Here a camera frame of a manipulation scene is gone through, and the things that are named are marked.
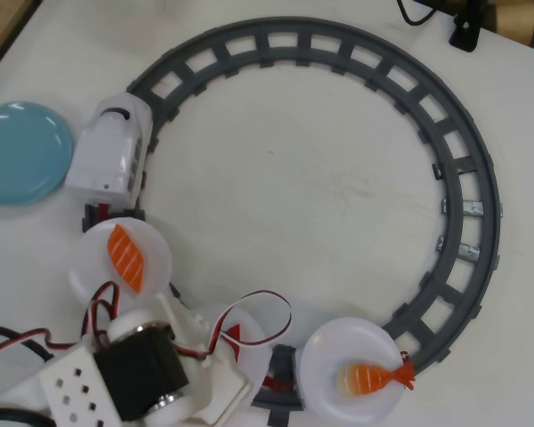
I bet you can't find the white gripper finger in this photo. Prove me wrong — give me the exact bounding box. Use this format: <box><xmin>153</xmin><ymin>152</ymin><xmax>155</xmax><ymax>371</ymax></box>
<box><xmin>204</xmin><ymin>344</ymin><xmax>255</xmax><ymax>424</ymax></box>
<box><xmin>153</xmin><ymin>292</ymin><xmax>215</xmax><ymax>353</ymax></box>

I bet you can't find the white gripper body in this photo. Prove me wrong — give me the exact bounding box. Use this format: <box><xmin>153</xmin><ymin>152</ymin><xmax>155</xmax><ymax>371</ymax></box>
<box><xmin>182</xmin><ymin>353</ymin><xmax>215</xmax><ymax>427</ymax></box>

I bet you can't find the red tuna sushi toy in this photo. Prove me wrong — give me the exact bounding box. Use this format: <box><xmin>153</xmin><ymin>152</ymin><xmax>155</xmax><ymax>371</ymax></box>
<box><xmin>225</xmin><ymin>323</ymin><xmax>242</xmax><ymax>361</ymax></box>

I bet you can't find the salmon sushi toy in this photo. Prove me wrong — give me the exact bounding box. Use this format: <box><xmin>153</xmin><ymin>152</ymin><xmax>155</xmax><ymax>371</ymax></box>
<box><xmin>105</xmin><ymin>224</ymin><xmax>147</xmax><ymax>295</ymax></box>

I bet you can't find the shrimp sushi toy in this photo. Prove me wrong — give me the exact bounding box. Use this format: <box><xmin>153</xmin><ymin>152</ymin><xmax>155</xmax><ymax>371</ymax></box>
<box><xmin>336</xmin><ymin>359</ymin><xmax>416</xmax><ymax>397</ymax></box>

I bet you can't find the white Shinkansen toy locomotive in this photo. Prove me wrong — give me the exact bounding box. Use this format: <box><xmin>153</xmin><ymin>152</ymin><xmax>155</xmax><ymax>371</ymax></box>
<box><xmin>64</xmin><ymin>93</ymin><xmax>156</xmax><ymax>210</ymax></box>

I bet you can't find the blue round dish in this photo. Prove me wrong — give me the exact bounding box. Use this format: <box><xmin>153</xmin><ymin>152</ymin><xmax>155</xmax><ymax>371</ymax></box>
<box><xmin>0</xmin><ymin>101</ymin><xmax>75</xmax><ymax>206</ymax></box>

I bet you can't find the white round plate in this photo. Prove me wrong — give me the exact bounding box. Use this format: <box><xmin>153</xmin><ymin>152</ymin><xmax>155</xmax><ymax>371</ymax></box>
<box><xmin>298</xmin><ymin>316</ymin><xmax>405</xmax><ymax>427</ymax></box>
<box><xmin>68</xmin><ymin>217</ymin><xmax>174</xmax><ymax>308</ymax></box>
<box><xmin>199</xmin><ymin>306</ymin><xmax>271</xmax><ymax>408</ymax></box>

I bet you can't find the grey circular toy track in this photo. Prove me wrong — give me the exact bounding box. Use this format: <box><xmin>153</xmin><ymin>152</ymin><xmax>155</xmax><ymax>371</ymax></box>
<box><xmin>80</xmin><ymin>16</ymin><xmax>503</xmax><ymax>424</ymax></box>

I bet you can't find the brown cardboard roll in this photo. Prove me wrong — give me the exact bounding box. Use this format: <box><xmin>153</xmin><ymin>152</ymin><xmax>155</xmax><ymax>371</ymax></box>
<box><xmin>493</xmin><ymin>0</ymin><xmax>534</xmax><ymax>44</ymax></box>

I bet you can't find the red white servo cable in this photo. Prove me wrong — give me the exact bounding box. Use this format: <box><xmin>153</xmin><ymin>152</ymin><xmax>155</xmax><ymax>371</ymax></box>
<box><xmin>202</xmin><ymin>289</ymin><xmax>293</xmax><ymax>357</ymax></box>

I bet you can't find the red black servo cable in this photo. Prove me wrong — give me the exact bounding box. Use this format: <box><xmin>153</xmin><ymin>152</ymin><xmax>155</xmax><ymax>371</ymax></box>
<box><xmin>0</xmin><ymin>282</ymin><xmax>125</xmax><ymax>361</ymax></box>

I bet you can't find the black clamp mount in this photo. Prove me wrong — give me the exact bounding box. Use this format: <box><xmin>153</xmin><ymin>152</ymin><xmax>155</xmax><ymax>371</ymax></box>
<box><xmin>448</xmin><ymin>0</ymin><xmax>489</xmax><ymax>53</ymax></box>

